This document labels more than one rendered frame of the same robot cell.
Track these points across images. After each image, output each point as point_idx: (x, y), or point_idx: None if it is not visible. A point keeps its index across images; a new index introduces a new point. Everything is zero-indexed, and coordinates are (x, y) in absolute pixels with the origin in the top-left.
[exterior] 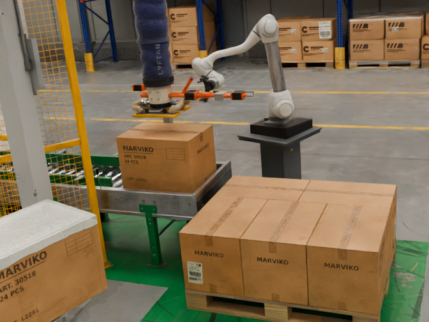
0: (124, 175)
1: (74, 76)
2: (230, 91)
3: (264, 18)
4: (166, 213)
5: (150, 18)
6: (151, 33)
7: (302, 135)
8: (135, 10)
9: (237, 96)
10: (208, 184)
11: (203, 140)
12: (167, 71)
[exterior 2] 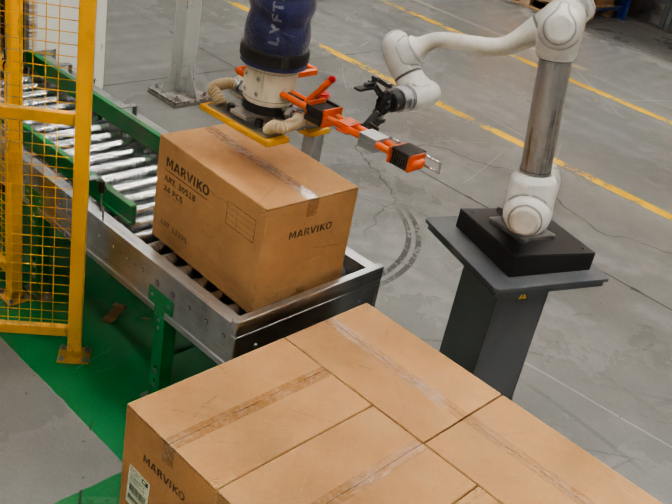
0: (157, 212)
1: None
2: (397, 140)
3: (558, 1)
4: (185, 326)
5: None
6: None
7: (548, 283)
8: None
9: (400, 160)
10: (289, 307)
11: (316, 215)
12: (290, 42)
